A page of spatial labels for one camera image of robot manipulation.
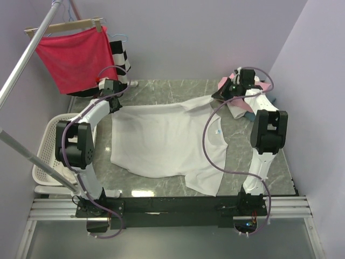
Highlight folded pink t shirt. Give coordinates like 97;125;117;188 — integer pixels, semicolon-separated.
217;74;271;118

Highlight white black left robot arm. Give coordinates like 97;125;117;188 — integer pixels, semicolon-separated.
55;78;128;217

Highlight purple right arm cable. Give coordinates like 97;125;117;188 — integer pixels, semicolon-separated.
202;66;275;238

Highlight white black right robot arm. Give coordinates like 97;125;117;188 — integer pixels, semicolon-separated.
212;67;288;195

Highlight white plastic laundry basket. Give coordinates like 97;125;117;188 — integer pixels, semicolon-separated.
32;113;78;186

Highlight black base beam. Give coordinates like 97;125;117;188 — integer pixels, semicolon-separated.
75;193;268;231

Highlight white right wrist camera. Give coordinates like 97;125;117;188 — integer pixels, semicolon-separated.
231;67;242;85

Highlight black white checkered cloth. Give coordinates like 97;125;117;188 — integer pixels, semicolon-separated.
70;40;131;98

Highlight aluminium rail frame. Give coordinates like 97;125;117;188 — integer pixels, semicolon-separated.
15;196;326;258

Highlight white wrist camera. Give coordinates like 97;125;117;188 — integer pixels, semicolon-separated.
96;78;107;89
231;67;242;85

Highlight metal clothes rack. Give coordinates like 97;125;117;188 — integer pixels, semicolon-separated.
1;1;89;203

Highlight wooden clip hanger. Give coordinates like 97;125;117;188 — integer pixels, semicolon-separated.
24;16;106;38

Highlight blue wire hanger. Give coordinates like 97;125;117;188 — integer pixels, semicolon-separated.
107;33;128;43

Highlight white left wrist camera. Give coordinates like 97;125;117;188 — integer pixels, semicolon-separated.
96;78;107;89

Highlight cream clothes in basket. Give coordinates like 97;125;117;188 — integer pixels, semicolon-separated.
60;165;77;185

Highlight red hanging towel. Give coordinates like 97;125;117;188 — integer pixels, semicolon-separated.
36;26;118;94

